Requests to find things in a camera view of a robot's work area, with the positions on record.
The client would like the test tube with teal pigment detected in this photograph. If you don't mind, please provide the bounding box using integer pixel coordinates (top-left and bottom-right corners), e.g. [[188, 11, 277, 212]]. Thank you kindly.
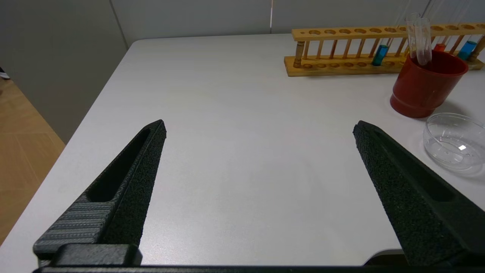
[[371, 17, 402, 67]]

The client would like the empty clear test tube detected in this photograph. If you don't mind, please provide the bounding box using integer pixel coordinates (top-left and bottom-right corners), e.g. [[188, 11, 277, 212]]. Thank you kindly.
[[414, 18, 432, 68], [405, 13, 422, 63]]

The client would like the clear glass dish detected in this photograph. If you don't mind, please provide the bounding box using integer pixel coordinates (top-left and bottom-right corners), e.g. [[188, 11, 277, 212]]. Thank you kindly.
[[423, 113, 485, 170]]

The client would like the test tube with red pigment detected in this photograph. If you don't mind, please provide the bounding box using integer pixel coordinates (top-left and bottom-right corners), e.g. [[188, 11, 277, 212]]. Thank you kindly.
[[433, 36, 453, 53]]

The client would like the wooden test tube rack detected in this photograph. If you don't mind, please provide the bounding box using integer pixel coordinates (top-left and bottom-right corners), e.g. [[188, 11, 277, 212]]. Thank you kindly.
[[284, 24, 485, 77]]

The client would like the test tube with blue pigment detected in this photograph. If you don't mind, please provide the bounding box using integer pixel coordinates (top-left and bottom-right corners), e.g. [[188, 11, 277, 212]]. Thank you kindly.
[[457, 27, 485, 61]]

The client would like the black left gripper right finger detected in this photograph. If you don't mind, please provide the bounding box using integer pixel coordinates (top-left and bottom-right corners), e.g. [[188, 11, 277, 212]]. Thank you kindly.
[[353, 121, 485, 266]]

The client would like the red plastic cup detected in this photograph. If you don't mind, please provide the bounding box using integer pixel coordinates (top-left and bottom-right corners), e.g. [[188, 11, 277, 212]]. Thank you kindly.
[[390, 50, 469, 118]]

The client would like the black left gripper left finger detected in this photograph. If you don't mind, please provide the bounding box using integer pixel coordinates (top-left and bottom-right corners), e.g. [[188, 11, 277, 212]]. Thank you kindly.
[[33, 120, 167, 267]]

